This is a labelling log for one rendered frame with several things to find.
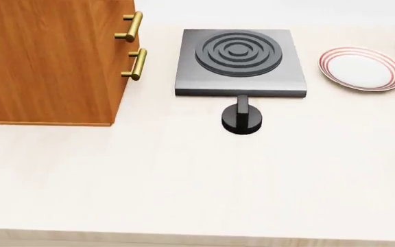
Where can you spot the black stove knob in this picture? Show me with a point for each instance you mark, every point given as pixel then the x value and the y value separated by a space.
pixel 241 119

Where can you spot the grey flat stove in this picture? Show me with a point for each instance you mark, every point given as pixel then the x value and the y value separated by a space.
pixel 240 61

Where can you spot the wooden drawer cabinet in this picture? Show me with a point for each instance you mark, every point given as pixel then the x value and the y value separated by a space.
pixel 46 61

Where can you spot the white plate with red rings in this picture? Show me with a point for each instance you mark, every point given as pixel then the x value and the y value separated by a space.
pixel 361 68

